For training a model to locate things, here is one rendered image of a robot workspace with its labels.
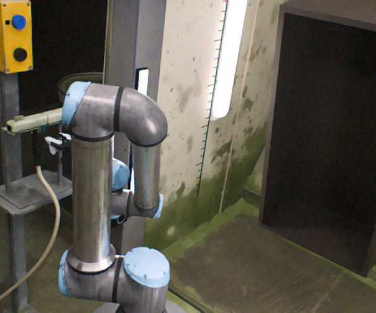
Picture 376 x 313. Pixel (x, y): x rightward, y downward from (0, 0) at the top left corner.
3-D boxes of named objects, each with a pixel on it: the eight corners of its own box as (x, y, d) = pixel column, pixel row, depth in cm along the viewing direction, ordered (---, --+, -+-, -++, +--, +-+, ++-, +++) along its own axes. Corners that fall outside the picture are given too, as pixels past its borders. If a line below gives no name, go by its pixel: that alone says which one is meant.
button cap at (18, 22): (27, 28, 173) (23, 27, 174) (26, 15, 171) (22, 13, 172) (14, 30, 169) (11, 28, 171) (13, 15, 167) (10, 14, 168)
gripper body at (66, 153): (59, 162, 175) (80, 174, 169) (58, 141, 171) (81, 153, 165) (75, 156, 181) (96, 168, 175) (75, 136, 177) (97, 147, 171)
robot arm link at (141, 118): (172, 83, 118) (164, 197, 176) (123, 77, 118) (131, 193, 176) (166, 121, 112) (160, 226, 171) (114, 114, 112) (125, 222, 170)
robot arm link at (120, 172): (111, 195, 160) (113, 169, 155) (87, 181, 166) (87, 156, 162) (131, 185, 167) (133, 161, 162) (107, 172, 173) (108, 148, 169)
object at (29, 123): (15, 176, 181) (12, 120, 170) (7, 171, 183) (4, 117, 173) (109, 143, 216) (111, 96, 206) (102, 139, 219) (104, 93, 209)
